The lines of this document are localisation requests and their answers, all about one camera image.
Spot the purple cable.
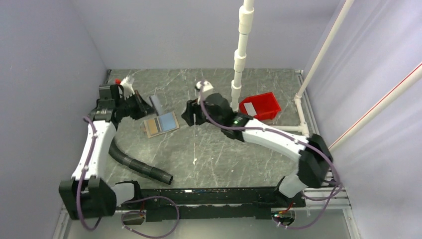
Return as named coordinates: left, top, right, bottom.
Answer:
left=198, top=84, right=343, bottom=231
left=76, top=116, right=181, bottom=239

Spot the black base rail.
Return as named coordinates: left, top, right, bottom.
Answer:
left=118, top=187, right=306, bottom=222

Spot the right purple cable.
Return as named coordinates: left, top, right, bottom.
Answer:
left=198, top=84, right=343, bottom=231

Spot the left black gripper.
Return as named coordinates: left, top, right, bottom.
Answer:
left=116, top=90, right=157, bottom=120

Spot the white diagonal pole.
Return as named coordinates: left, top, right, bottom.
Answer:
left=294, top=0, right=354, bottom=100

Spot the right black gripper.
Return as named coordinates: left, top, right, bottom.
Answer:
left=181, top=93, right=223, bottom=128

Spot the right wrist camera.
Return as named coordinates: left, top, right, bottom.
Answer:
left=195, top=81, right=213, bottom=98

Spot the red plastic bin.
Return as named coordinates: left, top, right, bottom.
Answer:
left=239, top=92, right=281, bottom=121

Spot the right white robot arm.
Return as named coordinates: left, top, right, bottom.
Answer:
left=182, top=93, right=333, bottom=207

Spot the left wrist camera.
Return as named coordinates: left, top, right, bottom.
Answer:
left=114, top=75, right=135, bottom=95

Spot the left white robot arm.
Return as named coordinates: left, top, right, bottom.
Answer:
left=59, top=83, right=155, bottom=220

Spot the white credit card stack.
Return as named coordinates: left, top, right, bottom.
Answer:
left=243, top=102, right=257, bottom=117

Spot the white pole with red stripe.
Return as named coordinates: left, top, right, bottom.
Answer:
left=329, top=62, right=422, bottom=151

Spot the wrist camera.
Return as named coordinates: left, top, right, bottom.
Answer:
left=114, top=75, right=135, bottom=95
left=195, top=81, right=213, bottom=98

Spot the white striped credit card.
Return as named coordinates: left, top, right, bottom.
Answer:
left=149, top=95, right=164, bottom=116

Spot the black corrugated hose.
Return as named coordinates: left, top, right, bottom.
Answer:
left=108, top=138, right=174, bottom=186

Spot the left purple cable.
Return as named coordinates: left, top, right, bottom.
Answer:
left=76, top=116, right=181, bottom=239

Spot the white PVC pipe frame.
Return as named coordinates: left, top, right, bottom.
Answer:
left=231, top=0, right=310, bottom=136

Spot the gold credit card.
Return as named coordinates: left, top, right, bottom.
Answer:
left=145, top=118, right=160, bottom=135

